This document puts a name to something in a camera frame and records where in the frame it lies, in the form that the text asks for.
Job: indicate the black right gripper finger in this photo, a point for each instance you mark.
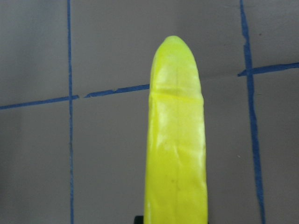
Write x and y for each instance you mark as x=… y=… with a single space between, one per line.
x=138 y=220

